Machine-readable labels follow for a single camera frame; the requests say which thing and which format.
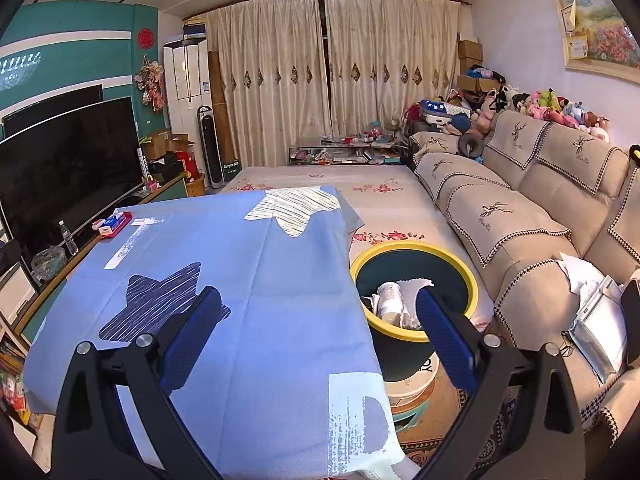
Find open cardboard box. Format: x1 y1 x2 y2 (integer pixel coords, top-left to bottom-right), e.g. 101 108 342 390
456 75 501 93

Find green wooden television cabinet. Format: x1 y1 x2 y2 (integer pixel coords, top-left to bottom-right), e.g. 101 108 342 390
12 172 188 346

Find patterned rug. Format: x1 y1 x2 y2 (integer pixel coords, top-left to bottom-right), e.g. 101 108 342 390
400 360 551 480

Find artificial flower decoration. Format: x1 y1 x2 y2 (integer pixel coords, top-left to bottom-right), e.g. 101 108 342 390
134 57 166 112

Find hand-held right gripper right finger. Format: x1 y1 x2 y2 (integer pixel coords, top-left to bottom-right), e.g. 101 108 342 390
415 286 586 480

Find white loose papers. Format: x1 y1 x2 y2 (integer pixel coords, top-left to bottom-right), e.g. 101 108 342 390
557 252 608 301

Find white foam sheet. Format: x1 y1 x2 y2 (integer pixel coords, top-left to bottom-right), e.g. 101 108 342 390
400 276 435 311

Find framed flower painting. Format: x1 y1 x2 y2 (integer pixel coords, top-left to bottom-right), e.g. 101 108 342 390
550 0 640 71

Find clear water bottle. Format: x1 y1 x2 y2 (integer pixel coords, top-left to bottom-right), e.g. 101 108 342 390
58 220 79 257

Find white bucket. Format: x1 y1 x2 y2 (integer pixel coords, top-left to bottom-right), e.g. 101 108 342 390
382 357 443 406

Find blue star print tablecloth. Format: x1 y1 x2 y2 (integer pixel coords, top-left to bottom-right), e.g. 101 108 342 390
22 185 406 476

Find large curved black television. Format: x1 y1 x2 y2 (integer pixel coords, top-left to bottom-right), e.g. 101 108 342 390
0 96 143 261

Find row of colourful books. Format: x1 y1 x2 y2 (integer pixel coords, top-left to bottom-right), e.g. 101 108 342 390
0 335 31 426

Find brown rolled mat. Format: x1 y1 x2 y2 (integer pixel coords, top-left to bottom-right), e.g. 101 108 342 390
207 51 238 166

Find beige deer print sofa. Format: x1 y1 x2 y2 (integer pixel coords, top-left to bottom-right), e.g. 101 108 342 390
410 110 640 441

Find white round tub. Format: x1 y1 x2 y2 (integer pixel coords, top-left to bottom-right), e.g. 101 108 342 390
376 282 406 318

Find black flat television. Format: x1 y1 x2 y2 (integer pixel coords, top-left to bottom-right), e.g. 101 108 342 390
0 84 104 138

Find white standing air conditioner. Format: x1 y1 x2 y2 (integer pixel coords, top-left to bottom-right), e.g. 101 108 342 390
162 37 211 121

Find blue star plush pillow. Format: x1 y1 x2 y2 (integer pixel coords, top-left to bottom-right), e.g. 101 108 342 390
419 99 473 133

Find yellow rimmed dark bin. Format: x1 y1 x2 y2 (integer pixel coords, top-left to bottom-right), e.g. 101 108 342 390
349 241 480 386

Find beige patterned curtain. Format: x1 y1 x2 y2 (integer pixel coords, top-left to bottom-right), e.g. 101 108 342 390
205 0 333 171
324 0 463 138

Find glass ashtray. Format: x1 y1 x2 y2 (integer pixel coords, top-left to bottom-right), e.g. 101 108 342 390
31 246 67 281

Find low shelf with clutter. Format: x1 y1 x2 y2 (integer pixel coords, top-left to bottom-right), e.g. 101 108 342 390
288 136 412 166

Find row of plush toys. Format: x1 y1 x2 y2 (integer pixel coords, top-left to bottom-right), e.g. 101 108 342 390
472 85 611 143

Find white drawer unit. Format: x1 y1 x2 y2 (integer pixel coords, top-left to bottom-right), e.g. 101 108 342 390
0 260 41 331

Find floral bed sheet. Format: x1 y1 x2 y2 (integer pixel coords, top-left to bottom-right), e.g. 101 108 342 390
217 164 496 331

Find green plastic stool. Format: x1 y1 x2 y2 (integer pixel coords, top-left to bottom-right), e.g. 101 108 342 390
392 400 441 433

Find black tower fan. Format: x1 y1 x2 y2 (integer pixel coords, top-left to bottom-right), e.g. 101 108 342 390
198 105 224 190

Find stack of plastic folders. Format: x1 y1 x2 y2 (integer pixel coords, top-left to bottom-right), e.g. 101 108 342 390
567 275 628 383

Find brown open carton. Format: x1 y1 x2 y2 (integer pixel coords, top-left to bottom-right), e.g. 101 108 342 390
167 134 196 156
142 130 171 161

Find grey neck pillow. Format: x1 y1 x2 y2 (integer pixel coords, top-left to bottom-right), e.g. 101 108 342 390
458 131 485 161

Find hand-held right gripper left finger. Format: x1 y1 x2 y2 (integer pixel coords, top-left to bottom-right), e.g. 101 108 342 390
50 285 223 480

